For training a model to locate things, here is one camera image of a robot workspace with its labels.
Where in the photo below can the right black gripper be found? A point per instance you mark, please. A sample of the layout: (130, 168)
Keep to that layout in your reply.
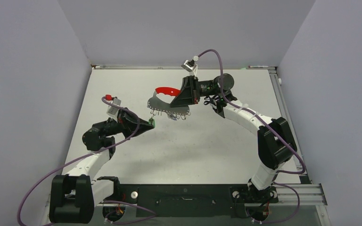
(190, 93)

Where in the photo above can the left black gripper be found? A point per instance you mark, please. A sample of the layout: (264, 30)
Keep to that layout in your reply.
(131, 124)

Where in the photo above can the green key tag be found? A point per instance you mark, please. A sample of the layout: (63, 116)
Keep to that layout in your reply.
(152, 122)

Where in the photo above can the red-handled metal key holder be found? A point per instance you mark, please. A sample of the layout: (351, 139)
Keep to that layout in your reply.
(158, 106)

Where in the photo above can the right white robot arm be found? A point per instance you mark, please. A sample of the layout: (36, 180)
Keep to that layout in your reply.
(276, 144)

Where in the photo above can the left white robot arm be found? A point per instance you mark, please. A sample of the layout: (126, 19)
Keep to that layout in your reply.
(74, 195)

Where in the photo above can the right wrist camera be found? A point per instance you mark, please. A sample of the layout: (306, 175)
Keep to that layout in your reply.
(191, 66)

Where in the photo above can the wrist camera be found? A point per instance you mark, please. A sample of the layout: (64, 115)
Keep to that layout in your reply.
(191, 66)
(113, 104)

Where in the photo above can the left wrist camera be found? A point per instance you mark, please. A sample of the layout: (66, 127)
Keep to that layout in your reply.
(113, 104)

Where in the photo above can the aluminium back rail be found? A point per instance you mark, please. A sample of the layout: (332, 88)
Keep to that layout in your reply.
(114, 67)

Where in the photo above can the aluminium rail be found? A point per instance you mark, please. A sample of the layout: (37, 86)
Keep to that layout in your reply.
(114, 67)
(276, 83)
(156, 194)

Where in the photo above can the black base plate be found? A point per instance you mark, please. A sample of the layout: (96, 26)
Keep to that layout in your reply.
(201, 210)

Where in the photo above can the aluminium right rail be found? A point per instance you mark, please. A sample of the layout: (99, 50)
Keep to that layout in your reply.
(276, 83)

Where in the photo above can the aluminium front rail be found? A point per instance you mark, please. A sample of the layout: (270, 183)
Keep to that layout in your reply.
(156, 194)

